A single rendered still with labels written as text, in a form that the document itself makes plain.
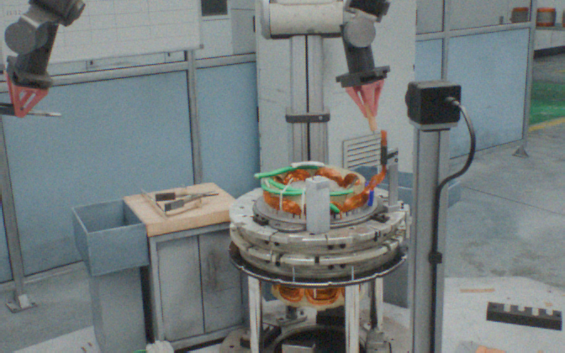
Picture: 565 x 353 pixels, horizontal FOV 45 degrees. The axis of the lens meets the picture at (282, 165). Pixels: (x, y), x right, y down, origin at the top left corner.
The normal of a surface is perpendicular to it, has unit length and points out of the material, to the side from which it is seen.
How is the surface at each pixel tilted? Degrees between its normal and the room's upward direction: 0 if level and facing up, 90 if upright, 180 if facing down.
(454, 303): 0
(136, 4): 90
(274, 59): 90
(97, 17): 90
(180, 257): 90
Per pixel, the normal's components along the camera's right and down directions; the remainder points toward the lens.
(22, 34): -0.05, 0.35
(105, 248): 0.44, 0.23
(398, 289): -0.60, 0.24
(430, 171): 0.20, 0.26
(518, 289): -0.03, -0.96
